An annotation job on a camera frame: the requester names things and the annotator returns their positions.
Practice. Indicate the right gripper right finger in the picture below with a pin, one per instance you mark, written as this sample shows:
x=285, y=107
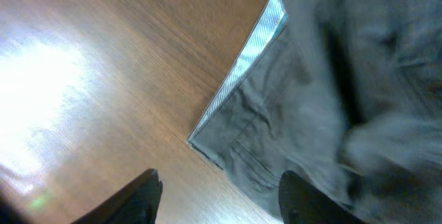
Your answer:
x=302, y=203

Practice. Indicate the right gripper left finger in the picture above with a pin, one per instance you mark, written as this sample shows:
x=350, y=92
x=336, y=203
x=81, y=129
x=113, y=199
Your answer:
x=137, y=202

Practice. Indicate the grey shorts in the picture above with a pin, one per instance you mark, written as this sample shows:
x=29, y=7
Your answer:
x=347, y=94

